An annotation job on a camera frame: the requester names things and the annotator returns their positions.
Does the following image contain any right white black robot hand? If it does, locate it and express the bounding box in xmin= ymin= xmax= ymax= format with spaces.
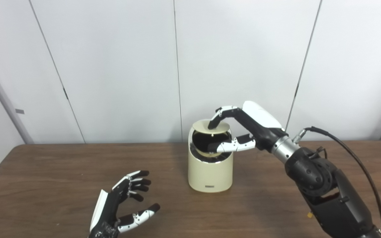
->
xmin=208 ymin=101 xmax=288 ymax=153

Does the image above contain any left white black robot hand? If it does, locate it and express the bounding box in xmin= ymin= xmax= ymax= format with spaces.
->
xmin=89 ymin=170 xmax=160 ymax=238

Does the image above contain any cream round bin lid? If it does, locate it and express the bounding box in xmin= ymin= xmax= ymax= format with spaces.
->
xmin=192 ymin=120 xmax=231 ymax=133

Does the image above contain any cream-colored bin body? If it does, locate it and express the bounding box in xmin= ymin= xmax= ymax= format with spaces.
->
xmin=188 ymin=120 xmax=234 ymax=193

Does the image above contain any black bin liner bag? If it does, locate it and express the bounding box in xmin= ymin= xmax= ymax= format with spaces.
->
xmin=192 ymin=131 xmax=232 ymax=162

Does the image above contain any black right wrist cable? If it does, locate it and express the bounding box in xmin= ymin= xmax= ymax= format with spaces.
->
xmin=292 ymin=126 xmax=381 ymax=232

